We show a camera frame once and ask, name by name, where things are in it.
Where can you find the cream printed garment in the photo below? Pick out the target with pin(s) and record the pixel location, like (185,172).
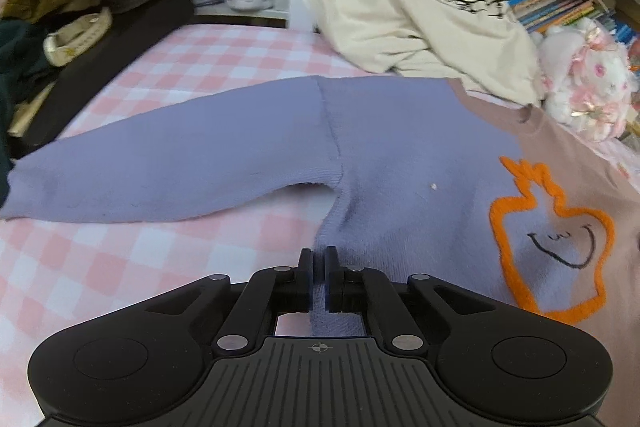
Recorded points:
(380,32)

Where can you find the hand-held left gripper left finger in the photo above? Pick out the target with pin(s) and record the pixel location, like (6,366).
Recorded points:
(305,277)

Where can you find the purple and pink sweater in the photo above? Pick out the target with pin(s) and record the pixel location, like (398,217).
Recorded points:
(400,147)

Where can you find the pink checked bedsheet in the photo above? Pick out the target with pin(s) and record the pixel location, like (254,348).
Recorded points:
(150,252)

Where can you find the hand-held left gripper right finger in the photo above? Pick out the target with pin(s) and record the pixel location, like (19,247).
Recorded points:
(332,277)

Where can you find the black side table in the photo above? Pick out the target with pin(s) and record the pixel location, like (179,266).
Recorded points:
(110,72)

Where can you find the white and pink plush bunny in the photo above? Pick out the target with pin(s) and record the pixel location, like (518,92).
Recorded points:
(580,77)

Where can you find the dark green cloth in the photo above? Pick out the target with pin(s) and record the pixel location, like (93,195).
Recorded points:
(20,72)

